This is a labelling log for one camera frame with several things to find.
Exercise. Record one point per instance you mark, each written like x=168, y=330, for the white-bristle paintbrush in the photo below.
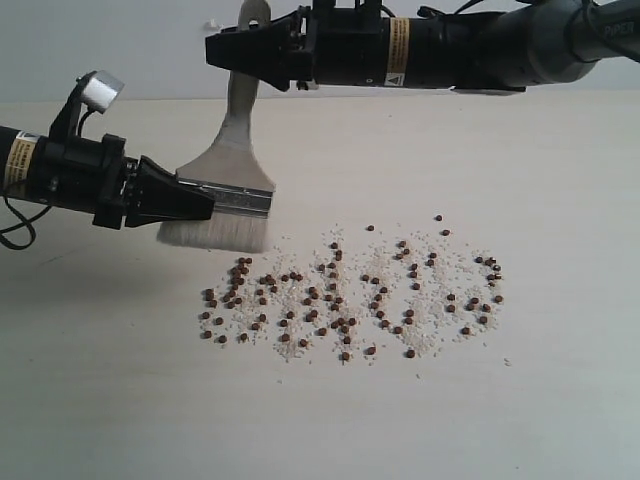
x=229, y=173

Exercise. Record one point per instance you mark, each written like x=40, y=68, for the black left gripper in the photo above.
x=89, y=176

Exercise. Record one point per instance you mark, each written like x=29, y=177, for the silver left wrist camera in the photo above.
x=100, y=90

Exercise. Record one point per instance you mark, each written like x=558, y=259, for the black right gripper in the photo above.
x=343, y=46

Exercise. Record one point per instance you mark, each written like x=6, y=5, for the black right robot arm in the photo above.
x=467, y=51

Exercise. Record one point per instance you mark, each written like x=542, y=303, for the white wall hook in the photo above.
x=212, y=26

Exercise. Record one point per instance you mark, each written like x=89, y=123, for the scattered brown pellets and rice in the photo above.
x=359, y=295

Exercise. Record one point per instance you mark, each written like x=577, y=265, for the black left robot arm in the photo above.
x=18, y=153

